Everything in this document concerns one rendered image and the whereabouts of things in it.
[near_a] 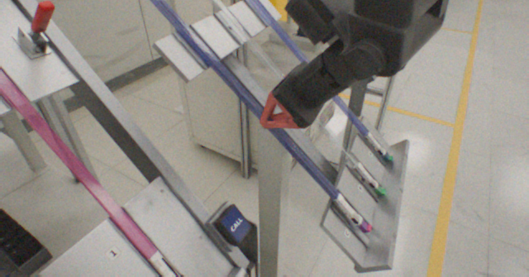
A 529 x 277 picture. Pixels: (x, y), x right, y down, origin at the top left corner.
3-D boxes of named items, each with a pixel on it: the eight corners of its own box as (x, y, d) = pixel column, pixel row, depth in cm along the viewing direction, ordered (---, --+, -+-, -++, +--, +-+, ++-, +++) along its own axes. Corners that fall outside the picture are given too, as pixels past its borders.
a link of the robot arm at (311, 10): (388, 72, 27) (444, 15, 29) (304, -32, 26) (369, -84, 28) (327, 95, 39) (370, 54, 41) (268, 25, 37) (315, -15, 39)
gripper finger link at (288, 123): (240, 117, 46) (279, 83, 40) (261, 95, 51) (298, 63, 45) (270, 148, 47) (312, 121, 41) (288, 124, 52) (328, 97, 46)
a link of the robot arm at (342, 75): (389, 66, 33) (397, 49, 37) (350, 16, 32) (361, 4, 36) (340, 98, 37) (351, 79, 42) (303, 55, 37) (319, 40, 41)
